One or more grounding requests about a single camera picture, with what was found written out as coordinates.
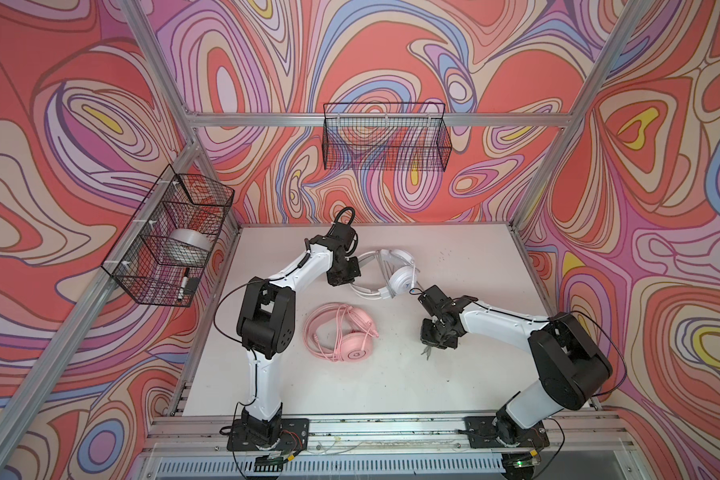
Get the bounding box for grey headphone cable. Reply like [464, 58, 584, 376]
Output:
[374, 248, 433, 361]

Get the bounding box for pink headphone cable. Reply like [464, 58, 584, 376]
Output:
[305, 302, 376, 358]

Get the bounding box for white headphones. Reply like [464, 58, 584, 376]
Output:
[350, 249, 419, 300]

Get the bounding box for pink cat-ear headphones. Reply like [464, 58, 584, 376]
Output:
[302, 302, 380, 363]

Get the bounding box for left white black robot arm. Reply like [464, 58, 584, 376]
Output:
[236, 231, 360, 445]

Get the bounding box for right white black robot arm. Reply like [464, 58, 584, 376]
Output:
[411, 285, 613, 447]

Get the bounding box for white tape roll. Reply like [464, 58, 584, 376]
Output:
[164, 228, 212, 267]

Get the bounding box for marker pen in basket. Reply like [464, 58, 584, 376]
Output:
[177, 267, 190, 301]

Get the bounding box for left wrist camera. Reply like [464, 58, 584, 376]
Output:
[327, 222, 358, 256]

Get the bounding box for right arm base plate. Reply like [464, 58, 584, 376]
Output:
[461, 415, 550, 450]

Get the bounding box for back black wire basket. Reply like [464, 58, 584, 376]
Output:
[322, 100, 452, 172]

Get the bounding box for black wire basket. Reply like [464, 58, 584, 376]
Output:
[101, 166, 235, 307]
[322, 100, 452, 172]

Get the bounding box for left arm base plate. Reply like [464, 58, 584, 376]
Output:
[226, 417, 310, 453]

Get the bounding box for aluminium front rail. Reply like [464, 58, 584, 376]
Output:
[143, 409, 636, 455]

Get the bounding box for left black wire basket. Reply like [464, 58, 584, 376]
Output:
[101, 166, 235, 307]

